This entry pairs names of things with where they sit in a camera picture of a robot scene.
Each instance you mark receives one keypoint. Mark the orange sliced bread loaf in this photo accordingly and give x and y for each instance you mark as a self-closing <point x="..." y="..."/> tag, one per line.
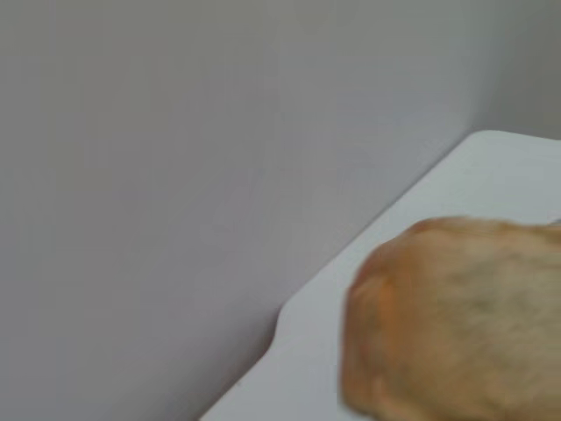
<point x="460" y="324"/>

